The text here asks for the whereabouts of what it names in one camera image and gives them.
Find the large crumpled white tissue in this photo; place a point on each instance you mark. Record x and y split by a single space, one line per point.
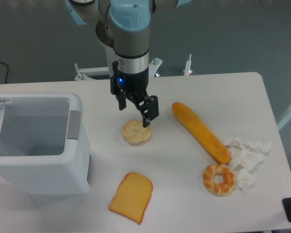
246 153

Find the round braided bread roll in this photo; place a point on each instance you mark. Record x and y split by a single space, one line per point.
134 132

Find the long orange baguette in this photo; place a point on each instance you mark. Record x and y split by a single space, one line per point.
208 140

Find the white trash bin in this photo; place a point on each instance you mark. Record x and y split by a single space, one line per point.
44 149

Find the twisted ring bread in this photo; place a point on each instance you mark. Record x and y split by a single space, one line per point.
219 179

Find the orange toast slice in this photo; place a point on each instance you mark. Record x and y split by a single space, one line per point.
132 197

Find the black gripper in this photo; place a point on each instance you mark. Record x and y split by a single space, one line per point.
132 87

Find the small crumpled white tissue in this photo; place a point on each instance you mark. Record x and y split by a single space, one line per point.
244 180

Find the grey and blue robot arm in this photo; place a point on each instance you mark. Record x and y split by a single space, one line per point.
124 27

